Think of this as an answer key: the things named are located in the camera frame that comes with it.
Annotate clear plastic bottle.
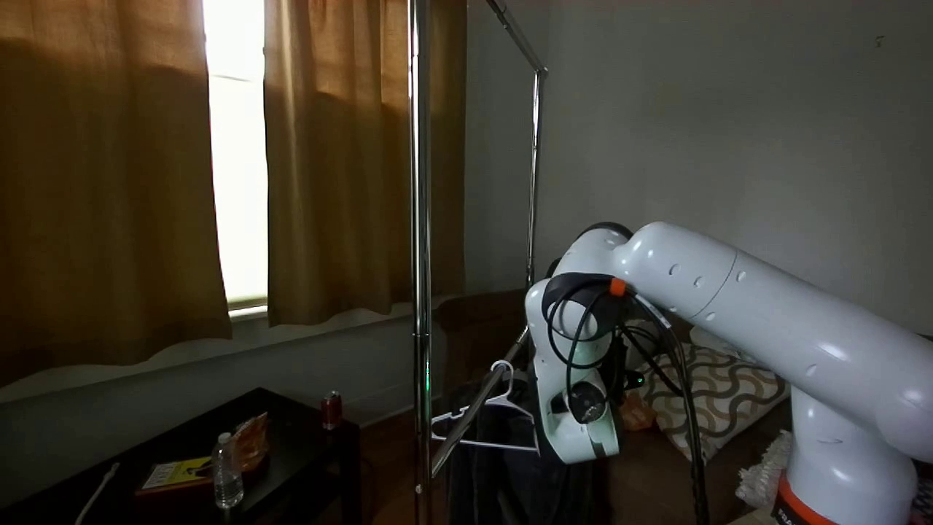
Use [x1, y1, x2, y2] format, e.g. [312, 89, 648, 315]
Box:
[210, 429, 249, 512]

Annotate bright window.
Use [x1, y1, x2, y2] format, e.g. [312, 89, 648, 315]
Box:
[199, 0, 272, 320]

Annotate yellow flat box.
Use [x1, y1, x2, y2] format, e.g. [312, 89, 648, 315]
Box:
[134, 454, 218, 502]

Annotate white plastic coat hanger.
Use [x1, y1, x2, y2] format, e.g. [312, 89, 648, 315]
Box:
[428, 355, 542, 454]

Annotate black laundry hamper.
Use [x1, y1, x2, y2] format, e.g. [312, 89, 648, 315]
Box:
[444, 385, 618, 525]

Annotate brown sofa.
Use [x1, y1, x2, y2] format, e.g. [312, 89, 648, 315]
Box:
[431, 289, 794, 525]

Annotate dark bottle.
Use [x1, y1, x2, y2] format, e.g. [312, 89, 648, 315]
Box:
[319, 387, 347, 432]

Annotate black low table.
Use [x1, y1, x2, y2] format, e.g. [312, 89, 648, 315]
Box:
[0, 385, 366, 525]

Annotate narrow mustard curtain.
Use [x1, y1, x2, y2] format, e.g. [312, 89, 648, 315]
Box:
[263, 0, 470, 328]

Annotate wide mustard curtain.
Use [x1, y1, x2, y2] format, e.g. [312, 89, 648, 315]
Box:
[0, 0, 234, 385]

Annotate clear plastic bag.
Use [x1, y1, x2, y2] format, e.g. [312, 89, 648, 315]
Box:
[733, 429, 800, 512]

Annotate thin white stick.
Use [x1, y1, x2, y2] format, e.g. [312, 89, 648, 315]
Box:
[72, 457, 122, 525]

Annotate wavy patterned pillow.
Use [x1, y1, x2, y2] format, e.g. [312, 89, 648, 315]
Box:
[638, 334, 790, 467]

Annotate chrome garment rack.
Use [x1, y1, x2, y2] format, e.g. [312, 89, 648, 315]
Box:
[405, 0, 555, 525]

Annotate small orange item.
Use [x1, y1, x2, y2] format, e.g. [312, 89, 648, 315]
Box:
[618, 391, 656, 436]

